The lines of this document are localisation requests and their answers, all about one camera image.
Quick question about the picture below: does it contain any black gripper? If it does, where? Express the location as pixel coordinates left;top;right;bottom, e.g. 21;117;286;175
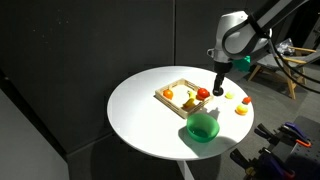
212;60;233;96

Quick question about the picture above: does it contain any translucent green plastic bowl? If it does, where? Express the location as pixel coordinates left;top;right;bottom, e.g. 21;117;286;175
186;113;221;144

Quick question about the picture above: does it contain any red toy tomato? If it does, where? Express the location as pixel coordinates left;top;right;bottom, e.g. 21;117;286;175
195;87;211;101

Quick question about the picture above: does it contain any yellow toy banana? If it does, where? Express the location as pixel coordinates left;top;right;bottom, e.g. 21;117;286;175
182;89;198;110

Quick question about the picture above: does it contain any yellow-orange toy fruit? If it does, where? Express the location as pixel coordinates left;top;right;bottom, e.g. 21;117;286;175
235;103;249;116

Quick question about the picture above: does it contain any square wooden tray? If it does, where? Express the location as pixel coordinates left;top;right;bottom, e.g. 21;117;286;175
154;77;215;120

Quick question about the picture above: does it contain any toy orange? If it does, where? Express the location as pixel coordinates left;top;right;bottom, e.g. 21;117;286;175
162;88;174;100

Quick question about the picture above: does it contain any wooden armchair grey cushion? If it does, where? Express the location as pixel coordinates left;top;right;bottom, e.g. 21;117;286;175
247;46;320;100

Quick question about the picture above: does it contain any clear plastic bag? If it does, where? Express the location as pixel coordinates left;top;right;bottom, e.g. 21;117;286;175
274;38;296;56

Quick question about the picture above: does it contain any purple orange-tipped spring clamp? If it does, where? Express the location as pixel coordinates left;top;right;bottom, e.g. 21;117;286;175
254;121;313;148
230;148;297;179

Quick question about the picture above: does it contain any black perforated breadboard cart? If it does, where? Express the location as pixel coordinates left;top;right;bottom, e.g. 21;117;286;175
266;115;320;180

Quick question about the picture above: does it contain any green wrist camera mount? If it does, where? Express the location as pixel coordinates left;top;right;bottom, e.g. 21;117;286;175
232;55;252;73

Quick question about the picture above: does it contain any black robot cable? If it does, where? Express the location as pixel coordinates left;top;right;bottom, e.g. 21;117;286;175
266;29;320;95

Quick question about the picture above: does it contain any white table pedestal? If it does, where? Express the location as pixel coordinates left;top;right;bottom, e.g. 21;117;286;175
176;159;195;180

